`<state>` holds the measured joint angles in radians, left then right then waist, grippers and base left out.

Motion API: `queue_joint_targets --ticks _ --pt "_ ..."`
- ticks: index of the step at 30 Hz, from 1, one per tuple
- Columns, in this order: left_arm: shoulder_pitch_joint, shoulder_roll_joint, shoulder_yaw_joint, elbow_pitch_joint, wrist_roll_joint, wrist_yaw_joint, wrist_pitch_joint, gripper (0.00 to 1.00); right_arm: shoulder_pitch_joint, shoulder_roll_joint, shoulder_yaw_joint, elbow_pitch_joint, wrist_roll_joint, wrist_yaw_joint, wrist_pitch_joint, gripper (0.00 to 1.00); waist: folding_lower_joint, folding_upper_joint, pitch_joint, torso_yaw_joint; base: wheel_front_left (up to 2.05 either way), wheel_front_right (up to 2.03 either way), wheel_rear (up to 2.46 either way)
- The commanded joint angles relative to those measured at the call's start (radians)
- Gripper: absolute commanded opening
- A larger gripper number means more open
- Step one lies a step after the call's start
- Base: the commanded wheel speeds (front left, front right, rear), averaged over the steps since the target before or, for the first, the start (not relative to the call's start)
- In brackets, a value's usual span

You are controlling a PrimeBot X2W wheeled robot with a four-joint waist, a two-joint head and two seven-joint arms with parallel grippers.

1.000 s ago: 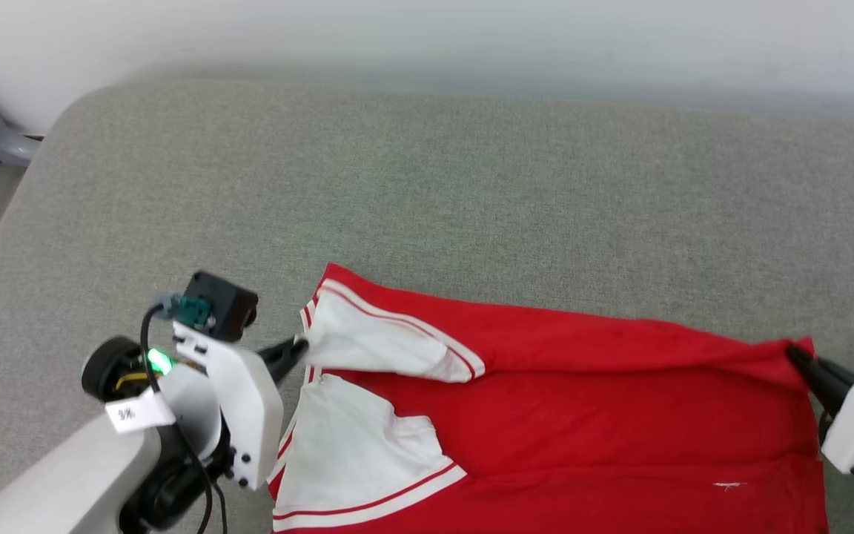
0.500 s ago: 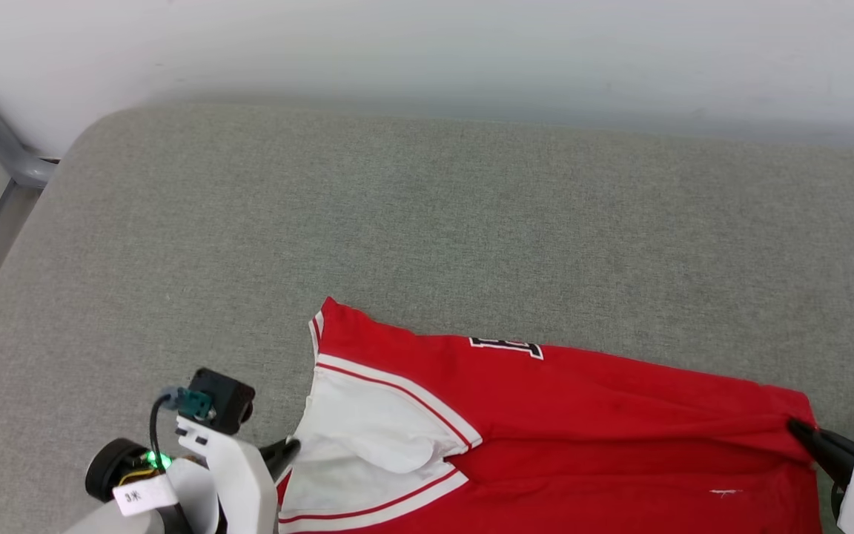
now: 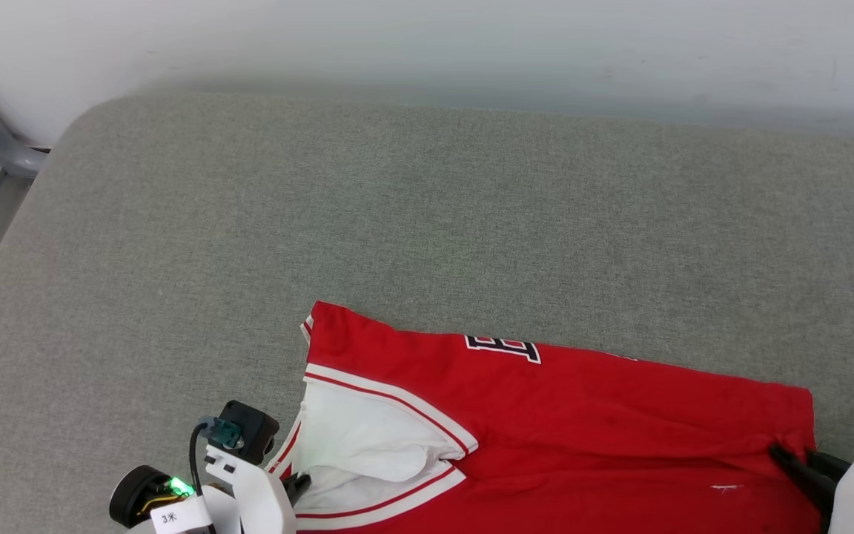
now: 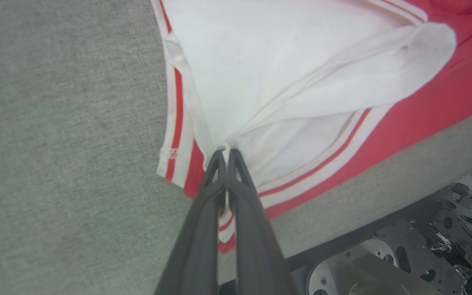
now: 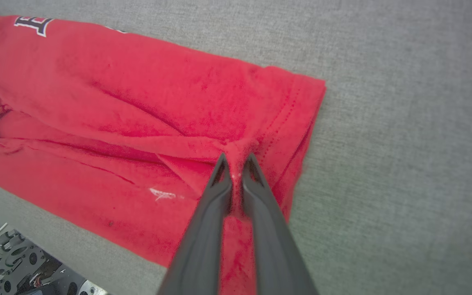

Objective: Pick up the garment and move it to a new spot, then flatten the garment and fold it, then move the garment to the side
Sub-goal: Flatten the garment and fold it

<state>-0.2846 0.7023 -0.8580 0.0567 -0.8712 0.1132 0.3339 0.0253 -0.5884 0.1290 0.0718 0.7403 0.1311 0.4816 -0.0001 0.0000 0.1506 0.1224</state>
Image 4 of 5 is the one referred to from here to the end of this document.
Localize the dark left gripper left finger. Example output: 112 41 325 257
154 150 227 295

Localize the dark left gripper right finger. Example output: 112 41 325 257
226 148 300 295

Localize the red and white basketball jersey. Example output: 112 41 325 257
151 0 472 254

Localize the metal robot wheeled base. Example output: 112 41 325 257
219 160 472 295

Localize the grey fabric sofa cushion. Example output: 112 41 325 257
0 0 472 295

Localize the grey roller robot wheel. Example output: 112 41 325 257
433 182 472 267

